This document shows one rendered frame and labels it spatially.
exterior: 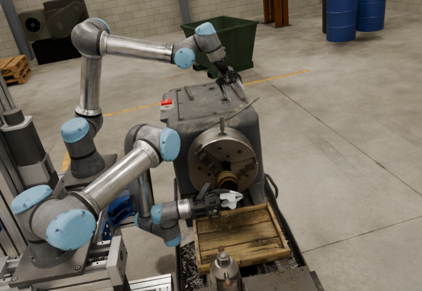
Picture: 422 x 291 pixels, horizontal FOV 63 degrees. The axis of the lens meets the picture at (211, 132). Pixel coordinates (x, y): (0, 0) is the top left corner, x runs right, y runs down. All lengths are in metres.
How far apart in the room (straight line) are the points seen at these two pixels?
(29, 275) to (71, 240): 0.25
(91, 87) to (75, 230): 0.74
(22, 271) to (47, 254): 0.10
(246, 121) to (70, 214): 0.94
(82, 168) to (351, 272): 1.81
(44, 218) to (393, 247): 2.29
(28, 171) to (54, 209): 0.36
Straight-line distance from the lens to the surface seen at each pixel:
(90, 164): 1.59
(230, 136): 1.51
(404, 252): 2.78
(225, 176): 1.45
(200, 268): 1.40
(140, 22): 11.35
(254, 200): 1.72
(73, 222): 1.03
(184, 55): 1.32
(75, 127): 1.55
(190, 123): 1.65
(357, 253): 2.70
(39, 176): 1.39
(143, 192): 1.42
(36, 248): 1.22
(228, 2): 11.77
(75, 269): 1.19
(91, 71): 1.57
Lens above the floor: 1.94
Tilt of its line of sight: 27 degrees down
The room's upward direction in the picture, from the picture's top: 9 degrees counter-clockwise
